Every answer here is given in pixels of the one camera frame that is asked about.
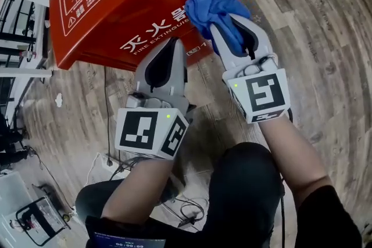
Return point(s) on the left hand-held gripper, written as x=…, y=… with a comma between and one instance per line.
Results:
x=139, y=130

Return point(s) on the black metal railing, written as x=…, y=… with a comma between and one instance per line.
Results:
x=17, y=36

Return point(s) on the black tablet with blue screen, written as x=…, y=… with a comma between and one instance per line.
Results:
x=125, y=232

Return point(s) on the crumpled white paper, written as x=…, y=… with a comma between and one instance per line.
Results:
x=58, y=100

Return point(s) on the blue cloth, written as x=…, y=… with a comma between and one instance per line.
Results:
x=215, y=8

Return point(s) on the person's left forearm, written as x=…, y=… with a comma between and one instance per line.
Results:
x=136, y=191

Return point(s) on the grey box with black frame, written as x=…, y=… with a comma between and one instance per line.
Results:
x=40, y=212

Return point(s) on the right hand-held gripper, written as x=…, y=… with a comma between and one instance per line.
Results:
x=261, y=93

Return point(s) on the person's right forearm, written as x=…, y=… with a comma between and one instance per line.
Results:
x=293, y=159

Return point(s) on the white storage box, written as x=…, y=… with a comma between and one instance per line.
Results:
x=11, y=191

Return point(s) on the red fire extinguisher box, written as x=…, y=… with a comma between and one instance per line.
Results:
x=130, y=3

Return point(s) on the black wheeled equipment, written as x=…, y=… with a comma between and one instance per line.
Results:
x=8, y=151

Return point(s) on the person's black shirt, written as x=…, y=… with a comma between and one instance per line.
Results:
x=328, y=220

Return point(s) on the white power strip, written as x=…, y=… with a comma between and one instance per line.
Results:
x=101, y=168

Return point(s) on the person's black trousers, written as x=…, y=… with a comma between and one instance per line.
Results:
x=244, y=183

